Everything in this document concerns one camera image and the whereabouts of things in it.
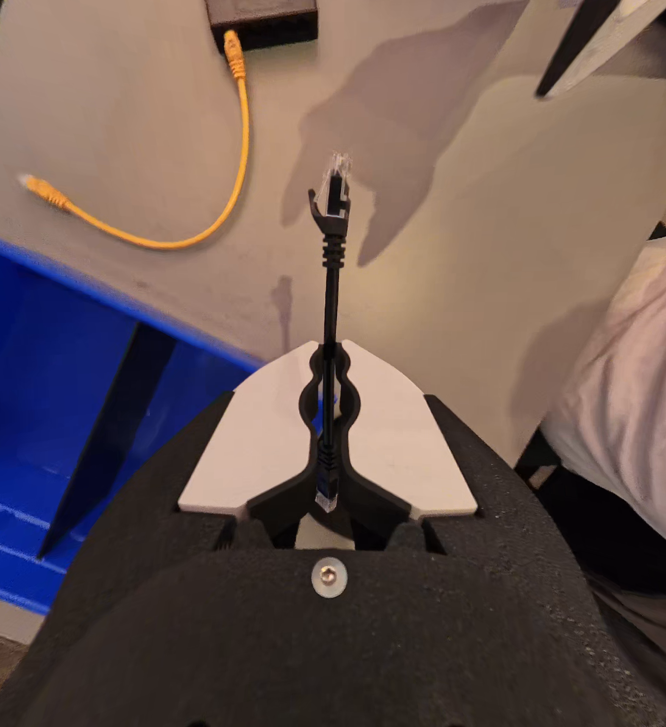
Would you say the black ethernet cable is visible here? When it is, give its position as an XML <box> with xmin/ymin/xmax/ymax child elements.
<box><xmin>308</xmin><ymin>151</ymin><xmax>359</xmax><ymax>521</ymax></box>

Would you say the blue plastic bin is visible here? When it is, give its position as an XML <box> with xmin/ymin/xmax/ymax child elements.
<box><xmin>0</xmin><ymin>225</ymin><xmax>268</xmax><ymax>616</ymax></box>

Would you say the yellow ethernet cable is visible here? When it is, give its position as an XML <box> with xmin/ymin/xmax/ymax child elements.
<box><xmin>17</xmin><ymin>31</ymin><xmax>253</xmax><ymax>252</ymax></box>

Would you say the black network switch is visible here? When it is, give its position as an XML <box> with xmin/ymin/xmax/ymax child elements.
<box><xmin>205</xmin><ymin>0</ymin><xmax>321</xmax><ymax>53</ymax></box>

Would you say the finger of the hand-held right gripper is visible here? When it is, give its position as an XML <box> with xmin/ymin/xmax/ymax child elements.
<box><xmin>534</xmin><ymin>0</ymin><xmax>666</xmax><ymax>100</ymax></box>

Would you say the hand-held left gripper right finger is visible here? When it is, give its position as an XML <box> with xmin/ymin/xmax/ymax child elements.
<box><xmin>333</xmin><ymin>338</ymin><xmax>480</xmax><ymax>522</ymax></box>

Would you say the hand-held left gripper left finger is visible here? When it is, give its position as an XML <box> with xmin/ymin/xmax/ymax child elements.
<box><xmin>178</xmin><ymin>338</ymin><xmax>329</xmax><ymax>514</ymax></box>

